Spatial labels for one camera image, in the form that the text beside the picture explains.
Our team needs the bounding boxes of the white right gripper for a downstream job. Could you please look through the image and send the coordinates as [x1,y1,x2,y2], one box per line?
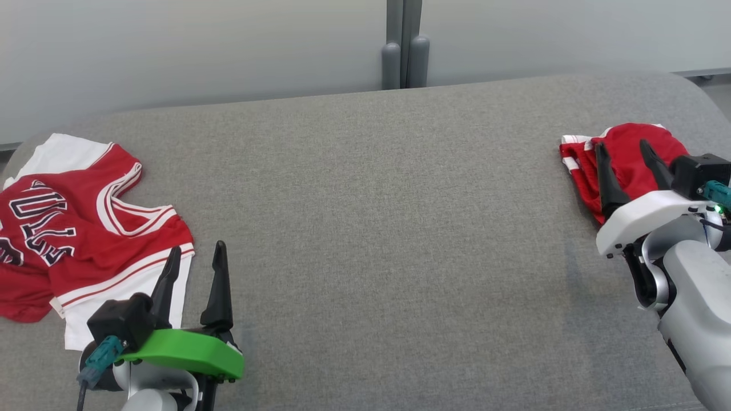
[595,139,709,258]

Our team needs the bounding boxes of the grey partition post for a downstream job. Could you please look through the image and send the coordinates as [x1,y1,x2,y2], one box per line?
[381,0,430,90]

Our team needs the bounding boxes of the red white Bulls jersey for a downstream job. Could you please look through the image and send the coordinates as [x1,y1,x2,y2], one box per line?
[0,133,196,351]

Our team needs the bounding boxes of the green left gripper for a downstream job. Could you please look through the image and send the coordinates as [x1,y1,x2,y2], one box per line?
[122,240,246,382]

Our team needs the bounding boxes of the red Bulls shorts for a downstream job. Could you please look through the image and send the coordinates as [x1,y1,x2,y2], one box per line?
[559,122,690,225]

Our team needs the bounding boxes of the grey fabric sofa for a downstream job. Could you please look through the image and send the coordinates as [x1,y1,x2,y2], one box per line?
[0,71,731,411]

